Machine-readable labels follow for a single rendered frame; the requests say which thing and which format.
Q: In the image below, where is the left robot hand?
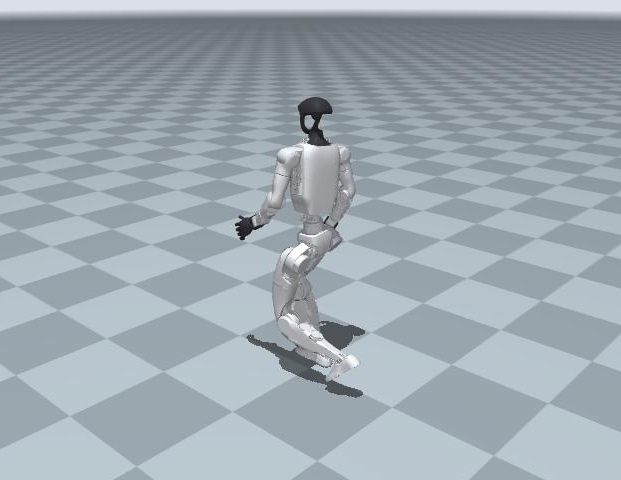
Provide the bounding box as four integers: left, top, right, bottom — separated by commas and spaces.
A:
235, 215, 264, 240

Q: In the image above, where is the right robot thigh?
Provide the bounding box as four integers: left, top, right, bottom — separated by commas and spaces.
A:
294, 224, 342, 300

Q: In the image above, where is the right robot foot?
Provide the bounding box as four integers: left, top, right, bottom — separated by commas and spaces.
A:
295, 346, 332, 366

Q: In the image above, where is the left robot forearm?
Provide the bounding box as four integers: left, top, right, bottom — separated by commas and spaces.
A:
251, 192, 277, 227

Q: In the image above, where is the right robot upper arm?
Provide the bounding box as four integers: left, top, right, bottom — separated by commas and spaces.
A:
337, 145, 355, 202

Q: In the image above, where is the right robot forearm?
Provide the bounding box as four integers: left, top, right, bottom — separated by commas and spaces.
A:
325, 197, 353, 227

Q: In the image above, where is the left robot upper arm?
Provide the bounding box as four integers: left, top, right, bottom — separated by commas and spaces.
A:
268, 147, 303, 209

